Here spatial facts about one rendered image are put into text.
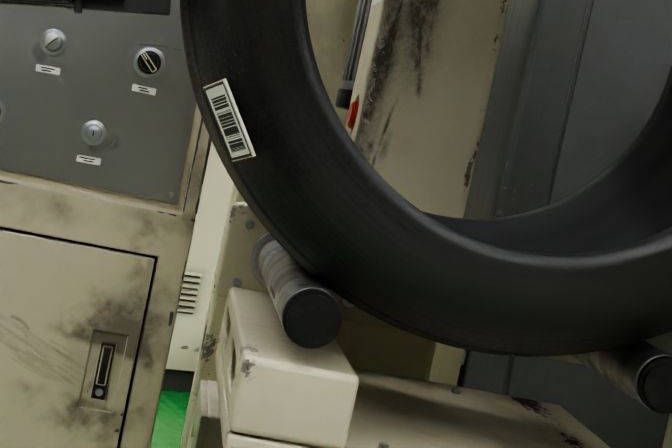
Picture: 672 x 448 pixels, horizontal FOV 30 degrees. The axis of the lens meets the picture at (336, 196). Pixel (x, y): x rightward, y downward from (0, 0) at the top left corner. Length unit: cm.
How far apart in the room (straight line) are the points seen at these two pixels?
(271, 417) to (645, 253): 31
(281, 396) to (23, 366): 69
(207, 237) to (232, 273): 323
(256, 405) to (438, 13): 53
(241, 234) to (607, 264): 44
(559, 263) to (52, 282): 78
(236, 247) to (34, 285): 38
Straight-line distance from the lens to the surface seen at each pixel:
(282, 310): 94
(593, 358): 110
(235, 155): 93
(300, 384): 94
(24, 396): 160
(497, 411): 125
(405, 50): 130
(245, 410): 94
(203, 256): 450
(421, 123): 131
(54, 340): 158
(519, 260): 94
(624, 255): 97
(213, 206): 448
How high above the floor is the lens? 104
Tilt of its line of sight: 3 degrees down
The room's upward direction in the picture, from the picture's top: 12 degrees clockwise
